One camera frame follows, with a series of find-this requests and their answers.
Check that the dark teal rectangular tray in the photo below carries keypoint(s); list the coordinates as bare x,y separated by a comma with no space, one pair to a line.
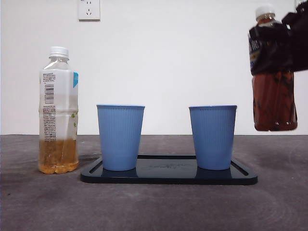
166,176

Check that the dark oolong tea bottle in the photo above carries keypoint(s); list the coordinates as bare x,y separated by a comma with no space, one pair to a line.
274,101

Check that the grey felt table mat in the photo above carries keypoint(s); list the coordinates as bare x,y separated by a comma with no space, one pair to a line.
154,207

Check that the blue ribbed plastic cup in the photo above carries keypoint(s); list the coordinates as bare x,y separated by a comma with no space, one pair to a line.
120,137
213,137

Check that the pale tea bottle white label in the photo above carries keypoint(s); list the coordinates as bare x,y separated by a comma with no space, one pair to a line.
59,96

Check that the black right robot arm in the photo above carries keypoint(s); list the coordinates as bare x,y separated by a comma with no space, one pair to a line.
300,36

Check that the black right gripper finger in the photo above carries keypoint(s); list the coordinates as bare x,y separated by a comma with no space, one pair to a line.
275,48

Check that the white wall socket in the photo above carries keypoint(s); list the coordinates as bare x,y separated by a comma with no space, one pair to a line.
89,10

